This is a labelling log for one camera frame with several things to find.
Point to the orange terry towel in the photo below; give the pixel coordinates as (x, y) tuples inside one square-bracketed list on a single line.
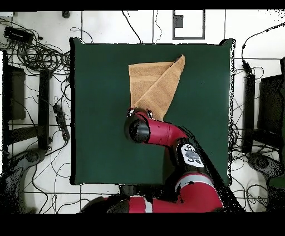
[(153, 89)]

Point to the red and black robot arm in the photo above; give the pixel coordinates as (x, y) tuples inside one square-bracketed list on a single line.
[(164, 133)]

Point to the dark green table cloth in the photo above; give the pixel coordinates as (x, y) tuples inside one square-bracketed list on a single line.
[(104, 100)]

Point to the black power strip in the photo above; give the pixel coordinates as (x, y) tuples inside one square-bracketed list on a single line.
[(61, 122)]

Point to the grey stand foot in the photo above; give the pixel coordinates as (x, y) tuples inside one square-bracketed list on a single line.
[(262, 162), (33, 155)]

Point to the small black round object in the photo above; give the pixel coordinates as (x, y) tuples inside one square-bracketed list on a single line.
[(66, 14)]

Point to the black adapter box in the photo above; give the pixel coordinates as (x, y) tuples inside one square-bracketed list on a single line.
[(17, 34)]

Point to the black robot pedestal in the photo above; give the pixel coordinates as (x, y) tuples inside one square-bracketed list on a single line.
[(128, 189)]

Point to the black metal stand frame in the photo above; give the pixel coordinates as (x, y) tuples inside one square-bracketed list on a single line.
[(43, 100), (270, 100)]

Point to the grey rectangular floor frame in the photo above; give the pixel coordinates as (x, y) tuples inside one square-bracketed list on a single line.
[(178, 21)]

